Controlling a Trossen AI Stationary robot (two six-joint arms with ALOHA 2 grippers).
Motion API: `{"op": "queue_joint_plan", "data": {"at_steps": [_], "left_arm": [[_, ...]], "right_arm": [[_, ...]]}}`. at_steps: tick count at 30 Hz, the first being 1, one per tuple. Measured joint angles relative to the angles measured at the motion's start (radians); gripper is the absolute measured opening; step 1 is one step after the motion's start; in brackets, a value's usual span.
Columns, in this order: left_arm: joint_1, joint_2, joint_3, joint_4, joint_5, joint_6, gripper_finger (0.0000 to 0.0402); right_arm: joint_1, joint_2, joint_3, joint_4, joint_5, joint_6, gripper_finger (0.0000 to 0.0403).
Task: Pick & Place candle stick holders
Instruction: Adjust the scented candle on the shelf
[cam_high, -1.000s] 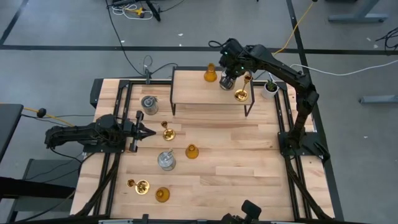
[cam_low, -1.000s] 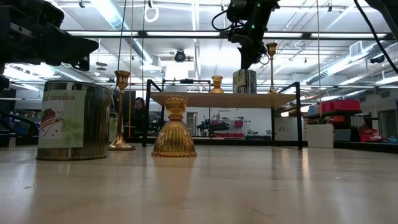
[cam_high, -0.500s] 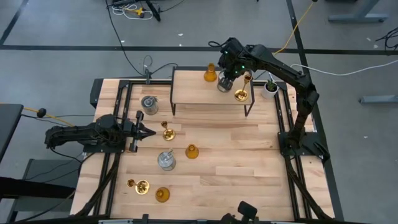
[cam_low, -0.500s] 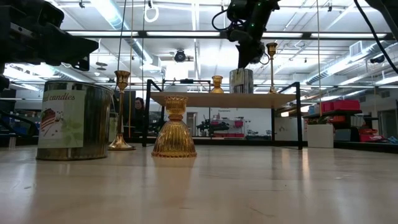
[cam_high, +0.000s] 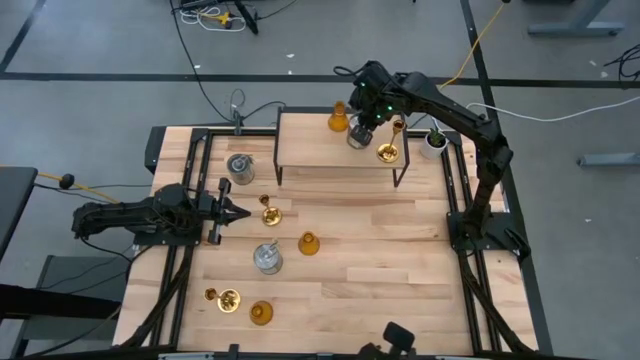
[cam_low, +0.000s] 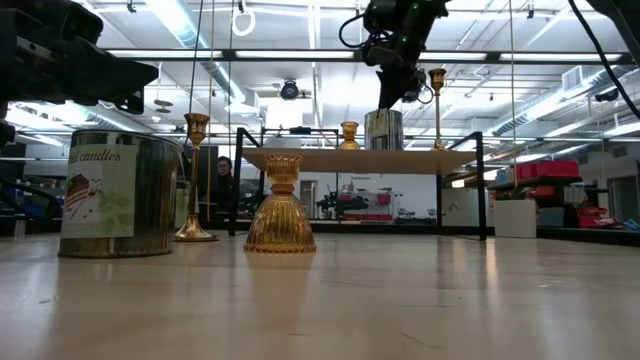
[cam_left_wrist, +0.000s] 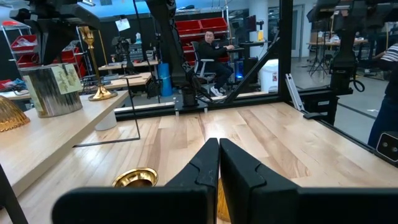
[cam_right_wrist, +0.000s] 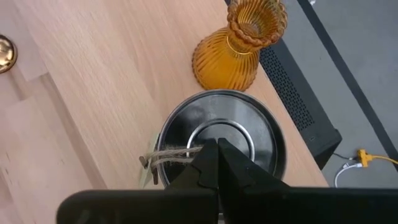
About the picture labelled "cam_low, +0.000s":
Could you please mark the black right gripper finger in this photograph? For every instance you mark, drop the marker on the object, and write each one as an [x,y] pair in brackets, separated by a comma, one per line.
[387,85]
[407,80]

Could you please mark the small white cup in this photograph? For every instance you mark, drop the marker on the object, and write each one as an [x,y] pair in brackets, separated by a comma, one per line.
[20,227]

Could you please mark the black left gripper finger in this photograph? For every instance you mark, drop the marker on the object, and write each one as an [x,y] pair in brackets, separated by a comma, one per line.
[110,92]
[105,65]

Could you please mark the brass candlestick holder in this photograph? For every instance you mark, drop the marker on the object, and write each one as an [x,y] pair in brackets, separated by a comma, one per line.
[437,80]
[192,232]

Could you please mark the black background robot arm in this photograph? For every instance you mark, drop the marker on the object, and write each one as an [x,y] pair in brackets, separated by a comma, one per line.
[345,204]

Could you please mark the wooden shelf riser black frame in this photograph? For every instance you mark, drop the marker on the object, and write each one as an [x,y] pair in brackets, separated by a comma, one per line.
[350,161]

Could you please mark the black rig camera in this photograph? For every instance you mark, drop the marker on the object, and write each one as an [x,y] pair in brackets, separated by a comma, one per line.
[289,90]
[607,95]
[422,92]

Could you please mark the black overhead light bar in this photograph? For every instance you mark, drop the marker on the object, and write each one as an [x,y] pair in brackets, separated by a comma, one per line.
[227,54]

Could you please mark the black monitor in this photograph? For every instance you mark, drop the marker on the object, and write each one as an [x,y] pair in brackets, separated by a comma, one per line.
[206,160]

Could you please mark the amber glass candle holder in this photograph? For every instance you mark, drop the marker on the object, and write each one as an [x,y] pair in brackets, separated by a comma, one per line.
[280,225]
[349,142]

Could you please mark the red storage bins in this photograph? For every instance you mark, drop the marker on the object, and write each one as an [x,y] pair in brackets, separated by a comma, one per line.
[597,217]
[550,170]
[384,199]

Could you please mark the person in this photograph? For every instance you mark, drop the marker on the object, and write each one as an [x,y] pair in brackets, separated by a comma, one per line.
[224,167]

